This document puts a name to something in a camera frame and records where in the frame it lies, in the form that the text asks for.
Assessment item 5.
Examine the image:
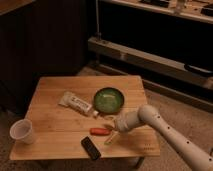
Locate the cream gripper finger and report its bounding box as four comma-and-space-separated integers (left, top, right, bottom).
103, 115, 116, 129
104, 131, 118, 145

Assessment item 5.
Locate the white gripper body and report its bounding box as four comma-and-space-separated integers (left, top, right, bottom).
114, 111, 143, 132

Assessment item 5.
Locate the red pepper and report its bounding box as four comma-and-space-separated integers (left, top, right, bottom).
90, 128, 111, 136

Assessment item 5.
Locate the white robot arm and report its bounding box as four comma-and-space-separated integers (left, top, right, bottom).
105, 105, 213, 171

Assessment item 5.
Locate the green ceramic bowl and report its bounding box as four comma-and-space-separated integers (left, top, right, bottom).
93, 87, 125, 114

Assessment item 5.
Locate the black remote control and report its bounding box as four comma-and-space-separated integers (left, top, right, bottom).
81, 137, 101, 160

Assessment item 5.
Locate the wooden table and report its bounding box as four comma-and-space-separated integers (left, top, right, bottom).
9, 75, 161, 169

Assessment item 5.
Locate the white toothpaste tube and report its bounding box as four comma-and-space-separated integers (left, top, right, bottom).
59, 91, 99, 118

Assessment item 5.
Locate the grey metal shelf beam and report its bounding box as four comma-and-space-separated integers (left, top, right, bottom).
88, 37, 213, 90

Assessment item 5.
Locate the white paper cup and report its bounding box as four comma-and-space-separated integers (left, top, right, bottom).
10, 119, 36, 144

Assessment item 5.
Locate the dark wooden cabinet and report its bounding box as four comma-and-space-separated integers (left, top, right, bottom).
0, 0, 87, 114

